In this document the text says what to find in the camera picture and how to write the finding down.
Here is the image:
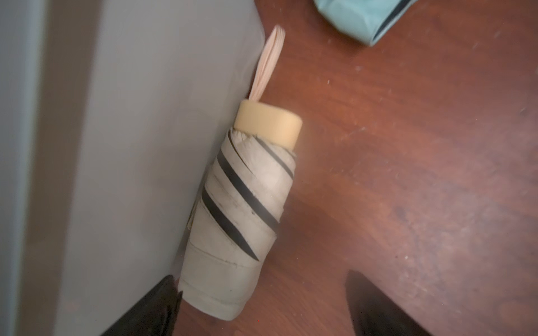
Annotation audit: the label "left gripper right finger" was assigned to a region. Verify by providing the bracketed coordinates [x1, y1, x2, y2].
[345, 270, 431, 336]

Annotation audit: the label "white plastic storage box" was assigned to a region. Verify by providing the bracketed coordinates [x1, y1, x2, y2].
[1, 1, 265, 335]

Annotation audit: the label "mint green umbrella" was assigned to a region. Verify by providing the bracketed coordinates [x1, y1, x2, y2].
[314, 0, 416, 47]

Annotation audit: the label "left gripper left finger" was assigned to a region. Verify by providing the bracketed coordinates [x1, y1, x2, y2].
[102, 275, 183, 336]

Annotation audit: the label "beige umbrella black stripes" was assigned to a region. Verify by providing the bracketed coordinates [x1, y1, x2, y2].
[179, 26, 303, 321]

